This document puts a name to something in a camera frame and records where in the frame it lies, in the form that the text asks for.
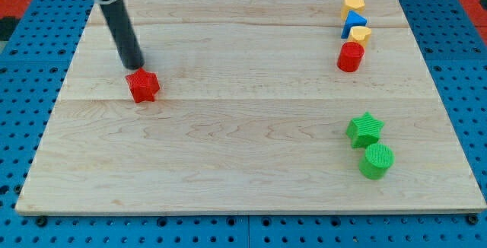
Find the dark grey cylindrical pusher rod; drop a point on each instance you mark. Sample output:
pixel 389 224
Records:
pixel 120 25

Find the red star block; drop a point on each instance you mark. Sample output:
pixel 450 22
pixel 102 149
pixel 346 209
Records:
pixel 143 85

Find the green star block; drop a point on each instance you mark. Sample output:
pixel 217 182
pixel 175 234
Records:
pixel 364 130

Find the light wooden board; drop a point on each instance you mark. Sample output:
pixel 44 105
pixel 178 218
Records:
pixel 250 118

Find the red cylinder block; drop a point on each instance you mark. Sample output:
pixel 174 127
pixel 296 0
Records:
pixel 350 56

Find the blue triangle block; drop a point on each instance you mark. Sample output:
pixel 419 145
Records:
pixel 352 19

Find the yellow hexagon block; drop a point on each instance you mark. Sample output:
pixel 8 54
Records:
pixel 357 6

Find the yellow heart block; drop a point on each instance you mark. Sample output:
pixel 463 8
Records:
pixel 360 35

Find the green cylinder block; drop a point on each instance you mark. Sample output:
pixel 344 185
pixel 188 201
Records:
pixel 376 161

